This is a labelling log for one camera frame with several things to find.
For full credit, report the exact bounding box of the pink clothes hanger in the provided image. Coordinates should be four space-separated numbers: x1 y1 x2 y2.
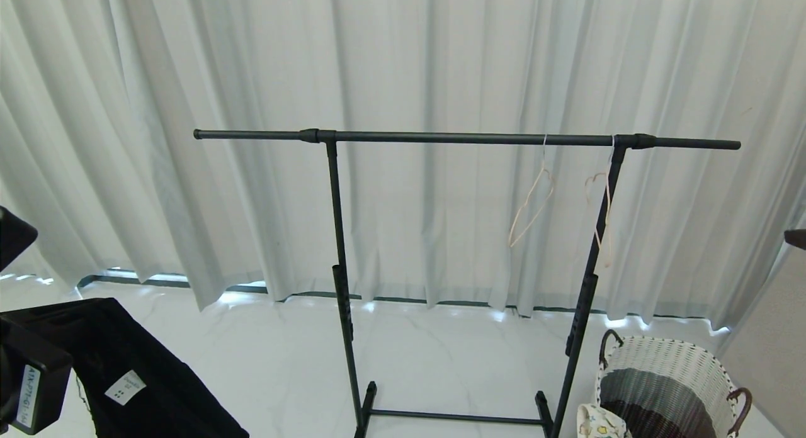
584 136 615 268
508 136 556 249

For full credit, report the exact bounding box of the white curtain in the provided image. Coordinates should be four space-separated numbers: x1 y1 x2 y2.
0 0 806 333

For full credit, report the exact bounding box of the black clothes rack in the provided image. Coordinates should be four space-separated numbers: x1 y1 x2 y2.
193 128 742 438

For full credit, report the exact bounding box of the black garment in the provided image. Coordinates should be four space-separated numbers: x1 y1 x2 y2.
11 298 250 438

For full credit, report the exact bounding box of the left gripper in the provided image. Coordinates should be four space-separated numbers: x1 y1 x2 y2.
0 317 74 436

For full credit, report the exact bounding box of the cream printed garment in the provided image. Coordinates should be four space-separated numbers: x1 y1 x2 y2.
577 402 632 438

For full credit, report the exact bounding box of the white laundry basket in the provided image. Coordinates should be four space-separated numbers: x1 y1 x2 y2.
595 329 753 438

